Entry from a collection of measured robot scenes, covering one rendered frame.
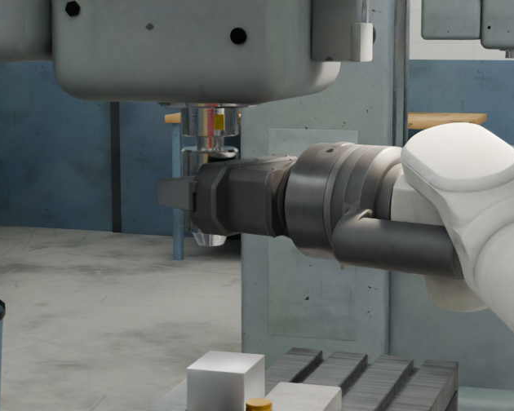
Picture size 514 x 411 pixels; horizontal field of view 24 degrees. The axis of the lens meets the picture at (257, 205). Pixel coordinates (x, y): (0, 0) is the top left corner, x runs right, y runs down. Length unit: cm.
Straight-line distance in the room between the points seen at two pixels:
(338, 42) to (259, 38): 9
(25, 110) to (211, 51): 765
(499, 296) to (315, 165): 21
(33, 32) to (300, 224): 25
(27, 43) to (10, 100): 764
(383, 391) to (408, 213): 66
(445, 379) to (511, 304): 82
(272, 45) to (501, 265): 24
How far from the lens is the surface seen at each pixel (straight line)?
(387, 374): 153
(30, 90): 847
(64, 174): 840
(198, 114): 95
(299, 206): 86
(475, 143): 80
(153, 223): 810
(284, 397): 106
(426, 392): 146
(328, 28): 92
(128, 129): 810
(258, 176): 89
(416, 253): 79
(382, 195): 84
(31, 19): 91
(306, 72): 91
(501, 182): 76
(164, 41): 87
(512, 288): 71
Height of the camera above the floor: 136
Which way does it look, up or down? 8 degrees down
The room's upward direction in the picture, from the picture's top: straight up
